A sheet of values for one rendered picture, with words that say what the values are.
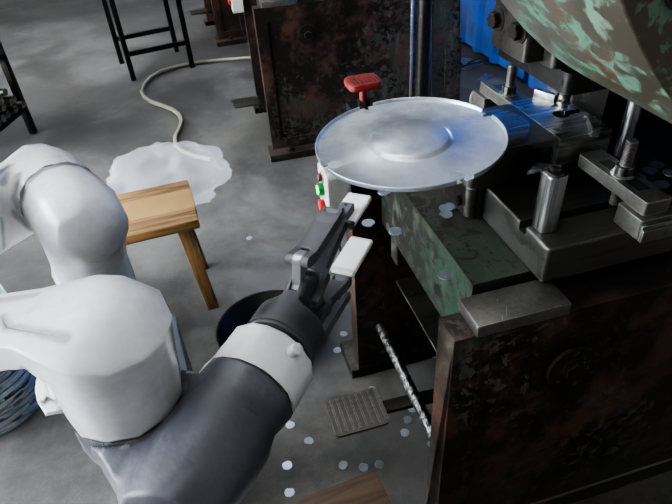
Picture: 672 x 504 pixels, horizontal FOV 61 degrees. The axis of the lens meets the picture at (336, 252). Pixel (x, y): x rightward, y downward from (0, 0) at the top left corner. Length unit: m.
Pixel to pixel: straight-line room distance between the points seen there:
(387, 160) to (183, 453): 0.53
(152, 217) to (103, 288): 1.20
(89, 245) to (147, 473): 0.38
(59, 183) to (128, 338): 0.40
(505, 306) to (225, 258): 1.33
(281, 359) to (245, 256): 1.48
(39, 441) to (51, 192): 0.96
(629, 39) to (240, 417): 0.37
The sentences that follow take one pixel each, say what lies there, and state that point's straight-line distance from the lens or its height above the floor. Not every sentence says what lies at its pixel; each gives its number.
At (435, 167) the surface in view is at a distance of 0.82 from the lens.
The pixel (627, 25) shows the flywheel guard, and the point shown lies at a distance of 0.37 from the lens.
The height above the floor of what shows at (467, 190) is 0.70.
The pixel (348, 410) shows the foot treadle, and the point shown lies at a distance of 1.27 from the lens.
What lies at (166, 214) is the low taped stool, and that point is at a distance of 1.65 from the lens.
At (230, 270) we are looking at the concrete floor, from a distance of 1.92.
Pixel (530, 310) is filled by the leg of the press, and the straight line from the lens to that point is 0.81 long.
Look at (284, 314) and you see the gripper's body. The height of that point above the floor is 0.82.
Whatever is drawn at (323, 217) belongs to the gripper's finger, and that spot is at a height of 0.85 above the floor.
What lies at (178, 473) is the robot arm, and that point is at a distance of 0.45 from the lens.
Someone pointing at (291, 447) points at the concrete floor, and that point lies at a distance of 1.43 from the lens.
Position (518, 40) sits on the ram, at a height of 0.92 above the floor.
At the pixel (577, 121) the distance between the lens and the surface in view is 0.99.
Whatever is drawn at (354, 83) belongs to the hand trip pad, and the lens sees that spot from 1.17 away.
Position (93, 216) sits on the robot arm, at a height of 0.81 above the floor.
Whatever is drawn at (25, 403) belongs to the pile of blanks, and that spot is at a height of 0.05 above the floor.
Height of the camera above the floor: 1.18
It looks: 38 degrees down
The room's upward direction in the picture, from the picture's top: 4 degrees counter-clockwise
